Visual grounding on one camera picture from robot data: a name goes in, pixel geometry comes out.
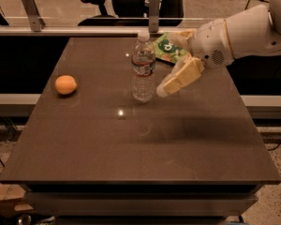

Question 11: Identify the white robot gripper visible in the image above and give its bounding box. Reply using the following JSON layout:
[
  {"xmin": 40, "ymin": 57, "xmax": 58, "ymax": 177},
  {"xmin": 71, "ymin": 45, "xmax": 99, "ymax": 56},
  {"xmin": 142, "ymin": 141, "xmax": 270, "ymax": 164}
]
[{"xmin": 156, "ymin": 19, "xmax": 234, "ymax": 98}]

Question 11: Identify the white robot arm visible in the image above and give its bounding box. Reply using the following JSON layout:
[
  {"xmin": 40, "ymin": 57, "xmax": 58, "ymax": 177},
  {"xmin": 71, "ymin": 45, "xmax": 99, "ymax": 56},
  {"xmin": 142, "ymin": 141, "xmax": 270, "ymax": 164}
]
[{"xmin": 156, "ymin": 0, "xmax": 281, "ymax": 98}]

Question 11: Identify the clear plastic water bottle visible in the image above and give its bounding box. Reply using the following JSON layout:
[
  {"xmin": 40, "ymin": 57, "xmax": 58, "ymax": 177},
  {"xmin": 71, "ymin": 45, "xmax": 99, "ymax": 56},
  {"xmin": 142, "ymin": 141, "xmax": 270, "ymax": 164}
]
[{"xmin": 131, "ymin": 31, "xmax": 155, "ymax": 103}]

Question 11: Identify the green snack bag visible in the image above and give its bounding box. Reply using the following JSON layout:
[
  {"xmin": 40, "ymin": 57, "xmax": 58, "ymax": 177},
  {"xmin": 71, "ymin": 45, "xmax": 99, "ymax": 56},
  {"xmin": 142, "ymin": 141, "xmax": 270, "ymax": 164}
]
[{"xmin": 153, "ymin": 32, "xmax": 188, "ymax": 64}]

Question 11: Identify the black office chair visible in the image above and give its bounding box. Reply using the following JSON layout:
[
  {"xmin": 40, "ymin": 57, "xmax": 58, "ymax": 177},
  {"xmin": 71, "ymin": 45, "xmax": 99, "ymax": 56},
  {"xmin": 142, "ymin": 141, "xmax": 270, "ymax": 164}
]
[{"xmin": 78, "ymin": 0, "xmax": 184, "ymax": 26}]

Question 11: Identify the orange fruit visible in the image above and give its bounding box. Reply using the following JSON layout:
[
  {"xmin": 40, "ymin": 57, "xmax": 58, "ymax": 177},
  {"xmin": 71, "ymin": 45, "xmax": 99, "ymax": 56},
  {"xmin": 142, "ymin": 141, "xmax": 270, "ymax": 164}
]
[{"xmin": 55, "ymin": 75, "xmax": 77, "ymax": 95}]

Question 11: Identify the brown table with drawer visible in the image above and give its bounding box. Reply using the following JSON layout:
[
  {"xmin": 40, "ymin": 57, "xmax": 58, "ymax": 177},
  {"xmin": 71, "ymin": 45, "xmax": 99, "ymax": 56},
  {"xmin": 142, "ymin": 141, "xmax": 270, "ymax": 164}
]
[{"xmin": 0, "ymin": 37, "xmax": 280, "ymax": 220}]

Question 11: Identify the middle metal rail bracket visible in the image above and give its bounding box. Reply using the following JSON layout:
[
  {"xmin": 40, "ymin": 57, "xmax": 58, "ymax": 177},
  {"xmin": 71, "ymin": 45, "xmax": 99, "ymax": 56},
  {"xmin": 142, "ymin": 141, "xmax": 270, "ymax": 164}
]
[{"xmin": 149, "ymin": 0, "xmax": 159, "ymax": 33}]

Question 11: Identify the metal rail bracket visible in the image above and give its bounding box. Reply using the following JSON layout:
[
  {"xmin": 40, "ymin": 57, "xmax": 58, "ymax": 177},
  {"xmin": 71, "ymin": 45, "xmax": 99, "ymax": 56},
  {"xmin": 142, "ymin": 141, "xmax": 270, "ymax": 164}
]
[
  {"xmin": 21, "ymin": 0, "xmax": 45, "ymax": 32},
  {"xmin": 149, "ymin": 0, "xmax": 159, "ymax": 33}
]

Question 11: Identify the left metal rail bracket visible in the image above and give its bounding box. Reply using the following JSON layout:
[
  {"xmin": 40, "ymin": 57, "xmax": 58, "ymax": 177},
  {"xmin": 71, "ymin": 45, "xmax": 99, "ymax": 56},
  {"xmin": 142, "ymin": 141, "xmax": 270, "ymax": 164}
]
[{"xmin": 21, "ymin": 0, "xmax": 45, "ymax": 32}]

